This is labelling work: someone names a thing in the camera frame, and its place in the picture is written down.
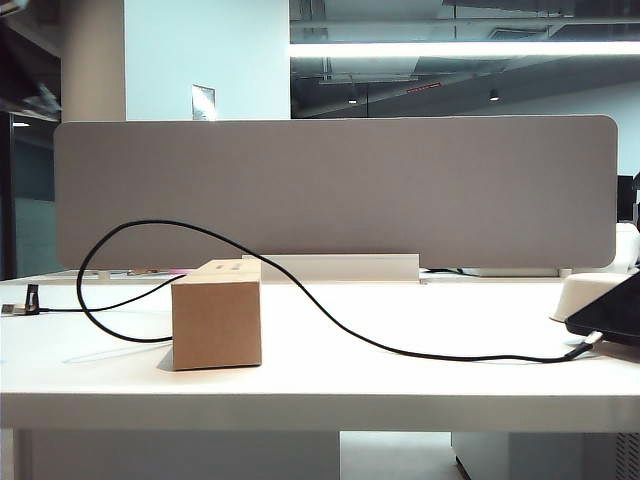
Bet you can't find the black charging cable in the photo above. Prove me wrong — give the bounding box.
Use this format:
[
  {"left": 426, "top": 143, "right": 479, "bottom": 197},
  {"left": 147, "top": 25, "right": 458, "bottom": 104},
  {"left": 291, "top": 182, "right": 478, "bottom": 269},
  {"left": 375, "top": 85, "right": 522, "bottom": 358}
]
[{"left": 0, "top": 219, "right": 605, "bottom": 362}]

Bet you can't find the black smartphone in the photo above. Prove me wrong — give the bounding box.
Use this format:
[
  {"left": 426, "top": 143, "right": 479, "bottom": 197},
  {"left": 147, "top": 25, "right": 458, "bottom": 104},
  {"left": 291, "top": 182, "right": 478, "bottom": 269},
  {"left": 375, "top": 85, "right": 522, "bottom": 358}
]
[{"left": 564, "top": 269, "right": 640, "bottom": 347}]

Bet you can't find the grey fabric desk divider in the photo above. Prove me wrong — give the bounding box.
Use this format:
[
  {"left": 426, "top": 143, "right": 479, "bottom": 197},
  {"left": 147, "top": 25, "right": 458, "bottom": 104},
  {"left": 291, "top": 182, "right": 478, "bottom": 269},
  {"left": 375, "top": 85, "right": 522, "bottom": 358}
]
[{"left": 53, "top": 115, "right": 621, "bottom": 271}]

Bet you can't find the brown cardboard box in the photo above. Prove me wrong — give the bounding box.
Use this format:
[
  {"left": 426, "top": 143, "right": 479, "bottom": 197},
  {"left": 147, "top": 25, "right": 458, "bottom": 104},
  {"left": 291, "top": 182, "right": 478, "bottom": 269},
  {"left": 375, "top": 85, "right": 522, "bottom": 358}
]
[{"left": 171, "top": 258, "right": 264, "bottom": 372}]

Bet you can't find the white rounded appliance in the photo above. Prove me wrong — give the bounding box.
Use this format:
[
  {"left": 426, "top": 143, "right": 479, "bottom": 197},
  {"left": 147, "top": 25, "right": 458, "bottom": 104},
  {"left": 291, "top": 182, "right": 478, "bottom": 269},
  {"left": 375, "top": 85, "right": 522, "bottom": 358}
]
[{"left": 614, "top": 222, "right": 640, "bottom": 274}]

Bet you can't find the dark office equipment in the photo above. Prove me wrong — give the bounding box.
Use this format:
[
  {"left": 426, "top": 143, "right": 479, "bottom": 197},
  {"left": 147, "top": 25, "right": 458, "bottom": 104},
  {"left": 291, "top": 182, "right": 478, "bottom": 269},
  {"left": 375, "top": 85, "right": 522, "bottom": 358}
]
[{"left": 616, "top": 169, "right": 640, "bottom": 222}]

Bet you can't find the paper wall notice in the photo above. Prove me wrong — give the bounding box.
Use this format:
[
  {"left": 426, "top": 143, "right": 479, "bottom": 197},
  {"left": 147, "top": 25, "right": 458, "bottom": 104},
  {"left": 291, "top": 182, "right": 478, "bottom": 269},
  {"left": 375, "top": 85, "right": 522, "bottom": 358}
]
[{"left": 191, "top": 83, "right": 217, "bottom": 122}]

